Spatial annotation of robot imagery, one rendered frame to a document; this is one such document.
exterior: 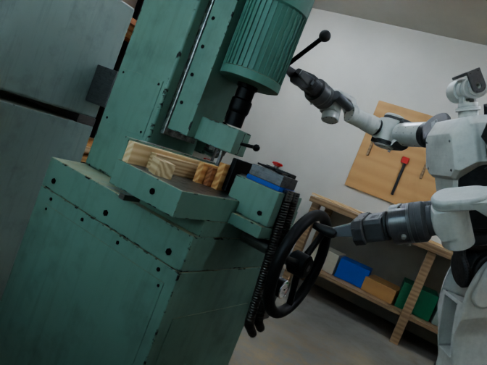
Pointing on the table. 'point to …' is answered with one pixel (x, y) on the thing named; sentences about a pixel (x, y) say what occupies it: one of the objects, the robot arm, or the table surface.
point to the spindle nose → (240, 104)
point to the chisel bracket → (222, 137)
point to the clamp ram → (238, 167)
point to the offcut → (161, 168)
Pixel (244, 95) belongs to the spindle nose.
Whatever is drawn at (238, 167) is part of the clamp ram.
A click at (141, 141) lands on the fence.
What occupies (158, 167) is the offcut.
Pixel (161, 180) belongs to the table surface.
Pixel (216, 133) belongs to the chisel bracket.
